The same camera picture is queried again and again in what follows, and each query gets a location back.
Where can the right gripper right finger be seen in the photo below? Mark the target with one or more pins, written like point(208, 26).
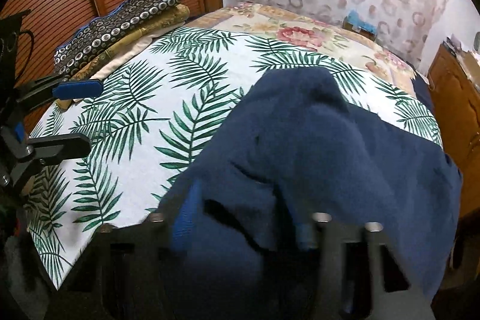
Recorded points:
point(305, 229)

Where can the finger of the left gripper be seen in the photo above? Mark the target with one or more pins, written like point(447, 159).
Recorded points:
point(52, 150)
point(78, 89)

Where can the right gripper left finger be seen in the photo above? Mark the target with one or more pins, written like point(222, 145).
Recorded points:
point(185, 222)

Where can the navy blue garment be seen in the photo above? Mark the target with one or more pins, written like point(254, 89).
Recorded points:
point(293, 142)

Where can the grey patterned folded cloth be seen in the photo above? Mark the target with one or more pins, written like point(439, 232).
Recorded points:
point(102, 32)

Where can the palm leaf print blanket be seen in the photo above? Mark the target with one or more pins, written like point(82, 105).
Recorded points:
point(156, 114)

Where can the yellow folded cloth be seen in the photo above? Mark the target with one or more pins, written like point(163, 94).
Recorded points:
point(132, 44)

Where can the wooden sideboard cabinet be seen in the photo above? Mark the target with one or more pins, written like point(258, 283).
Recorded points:
point(454, 89)

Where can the floral quilt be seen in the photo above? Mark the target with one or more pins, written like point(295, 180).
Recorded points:
point(298, 30)

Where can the blue box at headboard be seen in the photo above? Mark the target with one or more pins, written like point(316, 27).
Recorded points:
point(354, 23)

